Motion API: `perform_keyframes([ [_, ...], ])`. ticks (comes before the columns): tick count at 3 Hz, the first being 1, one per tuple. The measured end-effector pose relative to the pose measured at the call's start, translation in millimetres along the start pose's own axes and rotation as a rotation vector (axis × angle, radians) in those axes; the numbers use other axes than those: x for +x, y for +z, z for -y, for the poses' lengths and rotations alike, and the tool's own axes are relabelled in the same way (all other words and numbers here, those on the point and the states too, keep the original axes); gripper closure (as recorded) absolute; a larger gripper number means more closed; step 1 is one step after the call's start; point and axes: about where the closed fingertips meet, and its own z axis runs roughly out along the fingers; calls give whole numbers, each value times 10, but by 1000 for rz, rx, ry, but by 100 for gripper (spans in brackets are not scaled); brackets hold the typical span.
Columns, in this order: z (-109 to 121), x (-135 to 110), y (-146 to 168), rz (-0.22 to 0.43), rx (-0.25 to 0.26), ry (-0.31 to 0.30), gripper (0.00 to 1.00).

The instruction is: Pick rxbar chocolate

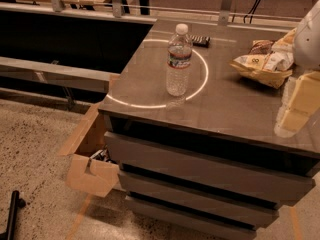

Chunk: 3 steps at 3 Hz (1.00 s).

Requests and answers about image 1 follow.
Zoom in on grey metal beam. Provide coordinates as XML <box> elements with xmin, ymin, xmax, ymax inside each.
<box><xmin>0</xmin><ymin>57</ymin><xmax>119</xmax><ymax>93</ymax></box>

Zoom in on open cardboard box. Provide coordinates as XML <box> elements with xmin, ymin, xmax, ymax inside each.
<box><xmin>58</xmin><ymin>103</ymin><xmax>119</xmax><ymax>197</ymax></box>

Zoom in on brown snack bag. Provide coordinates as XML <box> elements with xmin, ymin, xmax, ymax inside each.
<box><xmin>249</xmin><ymin>40</ymin><xmax>274</xmax><ymax>54</ymax></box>

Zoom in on grey drawer cabinet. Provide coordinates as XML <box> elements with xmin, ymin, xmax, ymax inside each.
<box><xmin>100</xmin><ymin>20</ymin><xmax>319</xmax><ymax>240</ymax></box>

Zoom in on black hanging cables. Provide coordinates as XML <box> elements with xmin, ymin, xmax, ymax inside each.
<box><xmin>242</xmin><ymin>0</ymin><xmax>266</xmax><ymax>24</ymax></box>

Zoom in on metal railing frame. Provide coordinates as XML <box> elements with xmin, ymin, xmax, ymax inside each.
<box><xmin>0</xmin><ymin>0</ymin><xmax>304</xmax><ymax>28</ymax></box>

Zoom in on black rxbar chocolate bar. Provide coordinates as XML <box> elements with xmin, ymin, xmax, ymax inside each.
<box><xmin>190</xmin><ymin>35</ymin><xmax>210</xmax><ymax>48</ymax></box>

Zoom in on black pole on floor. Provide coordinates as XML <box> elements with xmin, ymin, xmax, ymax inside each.
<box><xmin>0</xmin><ymin>190</ymin><xmax>26</xmax><ymax>240</ymax></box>

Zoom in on clear plastic water bottle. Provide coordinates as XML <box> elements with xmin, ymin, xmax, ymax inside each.
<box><xmin>166</xmin><ymin>23</ymin><xmax>192</xmax><ymax>97</ymax></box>

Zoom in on yellow chip bag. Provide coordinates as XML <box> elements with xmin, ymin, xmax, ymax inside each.
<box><xmin>230</xmin><ymin>28</ymin><xmax>296</xmax><ymax>89</ymax></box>

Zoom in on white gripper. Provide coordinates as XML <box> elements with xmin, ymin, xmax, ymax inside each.
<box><xmin>274</xmin><ymin>0</ymin><xmax>320</xmax><ymax>138</ymax></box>

